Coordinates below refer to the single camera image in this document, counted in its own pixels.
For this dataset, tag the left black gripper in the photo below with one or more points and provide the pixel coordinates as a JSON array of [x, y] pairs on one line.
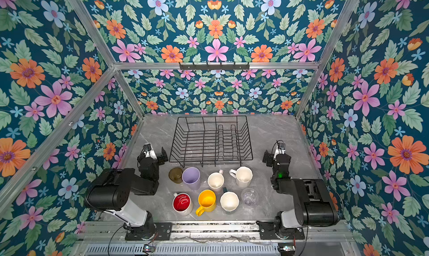
[[158, 155]]

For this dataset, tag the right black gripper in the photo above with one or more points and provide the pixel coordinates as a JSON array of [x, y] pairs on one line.
[[271, 157]]

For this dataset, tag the white ceramic mug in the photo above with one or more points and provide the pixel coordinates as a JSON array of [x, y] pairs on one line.
[[243, 176]]

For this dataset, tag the white mug red interior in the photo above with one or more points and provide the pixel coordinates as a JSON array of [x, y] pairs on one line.
[[182, 204]]

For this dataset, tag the dark green mug white interior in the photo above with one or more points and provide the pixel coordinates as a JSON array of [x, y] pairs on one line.
[[229, 200]]

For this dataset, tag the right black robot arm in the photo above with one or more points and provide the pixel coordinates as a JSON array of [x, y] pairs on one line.
[[312, 203]]

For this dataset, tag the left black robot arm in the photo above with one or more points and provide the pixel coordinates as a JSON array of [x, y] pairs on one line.
[[110, 193]]

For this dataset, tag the olive green glass cup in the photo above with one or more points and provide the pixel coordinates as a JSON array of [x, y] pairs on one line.
[[175, 175]]

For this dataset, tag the lilac plastic cup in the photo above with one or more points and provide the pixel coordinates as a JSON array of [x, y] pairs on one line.
[[191, 177]]

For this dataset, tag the clear glass cup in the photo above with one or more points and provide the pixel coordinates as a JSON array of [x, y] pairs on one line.
[[250, 197]]

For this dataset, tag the yellow mug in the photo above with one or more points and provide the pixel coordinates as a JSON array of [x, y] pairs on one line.
[[207, 202]]

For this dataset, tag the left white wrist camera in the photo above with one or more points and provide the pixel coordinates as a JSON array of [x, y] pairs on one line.
[[148, 151]]

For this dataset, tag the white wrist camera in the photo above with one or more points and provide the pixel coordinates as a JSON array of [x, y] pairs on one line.
[[148, 151], [280, 148]]

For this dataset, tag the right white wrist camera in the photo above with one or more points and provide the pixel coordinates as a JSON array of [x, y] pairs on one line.
[[280, 148]]

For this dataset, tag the black wire dish rack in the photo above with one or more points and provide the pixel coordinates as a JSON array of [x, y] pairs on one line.
[[203, 141]]

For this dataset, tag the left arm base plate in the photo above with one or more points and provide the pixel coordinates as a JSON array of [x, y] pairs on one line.
[[149, 231]]

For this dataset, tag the cream mug pink handle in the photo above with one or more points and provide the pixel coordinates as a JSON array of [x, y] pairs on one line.
[[216, 181]]

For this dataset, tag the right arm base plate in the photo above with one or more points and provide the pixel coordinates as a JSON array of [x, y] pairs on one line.
[[270, 230]]

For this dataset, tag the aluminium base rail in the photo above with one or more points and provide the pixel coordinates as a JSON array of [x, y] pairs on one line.
[[250, 231]]

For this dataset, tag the black wall hook rail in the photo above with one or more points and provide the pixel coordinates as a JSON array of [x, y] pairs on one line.
[[227, 66]]

